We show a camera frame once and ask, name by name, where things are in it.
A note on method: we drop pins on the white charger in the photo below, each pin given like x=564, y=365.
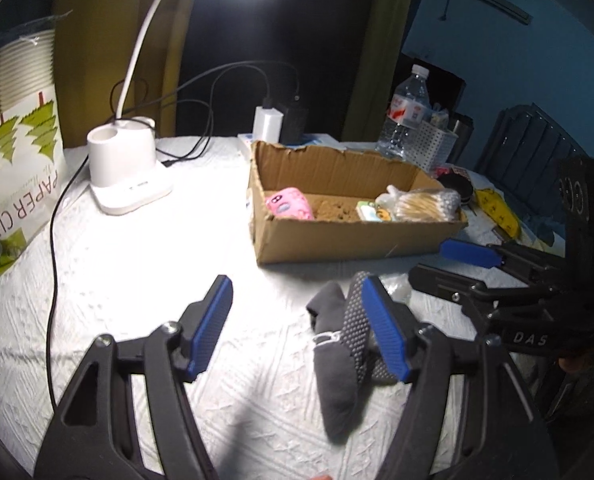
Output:
x=268, y=122

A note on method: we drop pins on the cotton swabs bag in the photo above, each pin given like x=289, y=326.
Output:
x=422, y=205

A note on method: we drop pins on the yellow tag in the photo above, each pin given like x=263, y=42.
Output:
x=497, y=210

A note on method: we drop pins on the black round container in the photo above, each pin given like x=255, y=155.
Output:
x=457, y=189

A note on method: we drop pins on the cardboard box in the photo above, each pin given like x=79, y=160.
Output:
x=352, y=240

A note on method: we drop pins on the clear water bottle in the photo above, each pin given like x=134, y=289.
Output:
x=402, y=130

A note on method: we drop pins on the pink plush toy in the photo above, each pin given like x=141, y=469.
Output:
x=289, y=202

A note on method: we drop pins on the black computer monitor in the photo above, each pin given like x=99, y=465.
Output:
x=447, y=90

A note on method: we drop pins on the crumpled plastic wrapper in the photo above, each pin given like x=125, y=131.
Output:
x=439, y=116

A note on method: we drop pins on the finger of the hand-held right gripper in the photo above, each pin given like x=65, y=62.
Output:
x=442, y=282
x=472, y=254

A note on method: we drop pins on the white air conditioner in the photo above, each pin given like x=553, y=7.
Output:
x=492, y=2

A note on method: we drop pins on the person's right hand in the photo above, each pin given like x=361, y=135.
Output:
x=572, y=364

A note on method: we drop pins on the yellow tissue pack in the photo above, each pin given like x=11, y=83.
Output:
x=372, y=211

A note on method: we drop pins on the small patterned box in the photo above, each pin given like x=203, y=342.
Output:
x=457, y=170

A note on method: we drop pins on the white desk lamp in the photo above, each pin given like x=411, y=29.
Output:
x=127, y=195

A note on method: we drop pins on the black power adapter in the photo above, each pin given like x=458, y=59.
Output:
x=293, y=122

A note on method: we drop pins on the white perforated basket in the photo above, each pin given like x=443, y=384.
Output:
x=434, y=142

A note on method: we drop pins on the yellow curtain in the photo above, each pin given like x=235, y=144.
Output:
x=107, y=35
x=377, y=35

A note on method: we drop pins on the paper cups pack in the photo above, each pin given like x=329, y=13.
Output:
x=22, y=160

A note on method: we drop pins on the grey dotted sock pair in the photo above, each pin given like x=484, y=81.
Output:
x=334, y=385

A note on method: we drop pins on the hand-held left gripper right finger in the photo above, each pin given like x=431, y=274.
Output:
x=387, y=330

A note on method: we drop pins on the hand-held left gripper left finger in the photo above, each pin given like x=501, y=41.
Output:
x=212, y=325

